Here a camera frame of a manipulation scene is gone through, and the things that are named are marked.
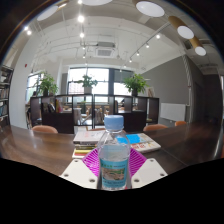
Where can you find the ceiling air conditioner unit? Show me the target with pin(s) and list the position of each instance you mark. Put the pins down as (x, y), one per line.
(105, 51)

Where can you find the clear water bottle blue cap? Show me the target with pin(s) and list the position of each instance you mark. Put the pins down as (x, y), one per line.
(113, 153)

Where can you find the ceiling lights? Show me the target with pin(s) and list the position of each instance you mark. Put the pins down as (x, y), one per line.
(150, 8)

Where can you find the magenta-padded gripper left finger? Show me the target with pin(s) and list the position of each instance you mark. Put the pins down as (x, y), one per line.
(76, 173)

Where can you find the white wall radiator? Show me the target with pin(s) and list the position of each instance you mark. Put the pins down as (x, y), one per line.
(173, 112)

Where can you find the low black shelf unit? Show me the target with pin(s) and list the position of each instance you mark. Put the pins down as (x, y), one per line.
(63, 121)

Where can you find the bushy potted plant dark pot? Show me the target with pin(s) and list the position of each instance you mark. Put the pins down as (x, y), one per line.
(46, 84)

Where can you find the leafy potted plant dark pot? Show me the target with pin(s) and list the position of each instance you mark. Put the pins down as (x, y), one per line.
(135, 83)

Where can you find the potted plant white pot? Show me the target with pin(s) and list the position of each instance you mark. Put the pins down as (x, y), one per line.
(87, 82)

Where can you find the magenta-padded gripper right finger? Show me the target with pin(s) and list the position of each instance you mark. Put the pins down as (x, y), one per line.
(148, 173)

